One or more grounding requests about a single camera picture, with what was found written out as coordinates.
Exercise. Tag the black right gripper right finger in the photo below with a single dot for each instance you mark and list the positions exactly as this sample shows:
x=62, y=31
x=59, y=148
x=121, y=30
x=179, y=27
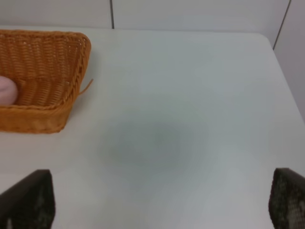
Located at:
x=287, y=200

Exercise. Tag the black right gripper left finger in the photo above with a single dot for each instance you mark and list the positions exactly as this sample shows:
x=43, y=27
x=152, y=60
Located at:
x=30, y=203

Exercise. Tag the pink peach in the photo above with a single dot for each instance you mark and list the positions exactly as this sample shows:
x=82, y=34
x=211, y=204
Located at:
x=8, y=91

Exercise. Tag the orange wicker basket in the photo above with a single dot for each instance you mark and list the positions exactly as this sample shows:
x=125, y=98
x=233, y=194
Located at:
x=48, y=68

